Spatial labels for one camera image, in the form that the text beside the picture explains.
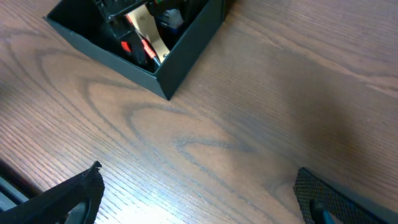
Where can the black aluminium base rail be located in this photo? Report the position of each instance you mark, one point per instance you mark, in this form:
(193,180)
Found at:
(11,195)

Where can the orange scraper wooden handle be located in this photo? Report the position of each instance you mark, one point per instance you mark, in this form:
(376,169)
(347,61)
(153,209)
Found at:
(157,42)

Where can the blue screwdriver set case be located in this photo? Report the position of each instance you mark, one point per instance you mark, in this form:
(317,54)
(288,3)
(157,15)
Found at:
(170,20)

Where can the black open gift box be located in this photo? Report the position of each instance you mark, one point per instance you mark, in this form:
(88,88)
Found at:
(81,24)

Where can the small claw hammer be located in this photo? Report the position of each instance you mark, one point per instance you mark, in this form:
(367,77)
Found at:
(149,51)

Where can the red handled pliers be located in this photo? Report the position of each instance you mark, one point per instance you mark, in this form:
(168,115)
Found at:
(126,46)

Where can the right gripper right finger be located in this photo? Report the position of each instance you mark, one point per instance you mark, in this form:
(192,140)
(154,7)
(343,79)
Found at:
(324,201)

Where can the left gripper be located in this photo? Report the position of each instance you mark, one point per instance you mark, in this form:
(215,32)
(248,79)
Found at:
(114,10)

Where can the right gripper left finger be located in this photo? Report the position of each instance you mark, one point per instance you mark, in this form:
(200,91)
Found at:
(76,200)

